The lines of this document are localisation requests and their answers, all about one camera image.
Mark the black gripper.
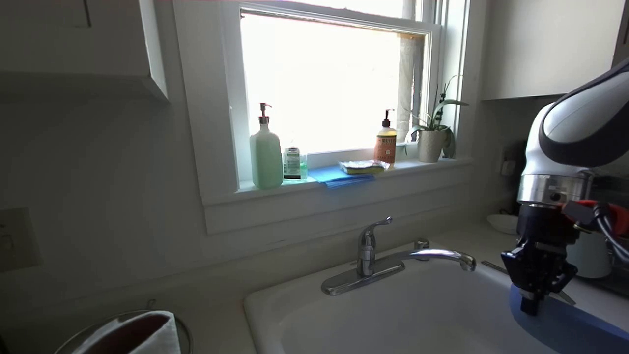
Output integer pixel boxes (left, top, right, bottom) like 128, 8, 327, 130
500, 203, 582, 317

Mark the dark blue plate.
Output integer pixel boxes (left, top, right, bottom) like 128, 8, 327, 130
508, 283, 629, 354

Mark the white sink basin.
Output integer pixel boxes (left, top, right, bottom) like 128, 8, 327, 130
242, 252, 629, 354

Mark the white container with brown contents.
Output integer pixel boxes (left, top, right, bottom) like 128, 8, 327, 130
69, 309, 183, 354

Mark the black coffee maker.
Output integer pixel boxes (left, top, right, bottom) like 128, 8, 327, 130
502, 138, 535, 220

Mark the white plant pot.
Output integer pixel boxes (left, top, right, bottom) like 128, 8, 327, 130
415, 128, 449, 165

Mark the chrome faucet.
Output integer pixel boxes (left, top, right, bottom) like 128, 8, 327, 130
319, 215, 480, 297

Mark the green houseplant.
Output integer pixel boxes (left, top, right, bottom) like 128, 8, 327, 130
408, 77, 470, 161

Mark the orange soap pump bottle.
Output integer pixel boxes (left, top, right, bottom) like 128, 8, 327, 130
374, 106, 400, 167

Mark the blue cloth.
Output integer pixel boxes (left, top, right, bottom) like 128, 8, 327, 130
307, 163, 378, 191

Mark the white upper cabinet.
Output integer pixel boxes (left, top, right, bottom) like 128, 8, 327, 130
480, 0, 629, 102
0, 0, 172, 102

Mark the small green jar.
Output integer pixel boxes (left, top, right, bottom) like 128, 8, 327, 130
282, 146, 305, 181

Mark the white framed window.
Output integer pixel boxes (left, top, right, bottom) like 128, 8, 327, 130
172, 0, 476, 236

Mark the green soap pump bottle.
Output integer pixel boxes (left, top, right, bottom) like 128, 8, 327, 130
248, 100, 286, 193

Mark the white wall outlet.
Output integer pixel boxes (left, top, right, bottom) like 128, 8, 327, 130
0, 207, 44, 274

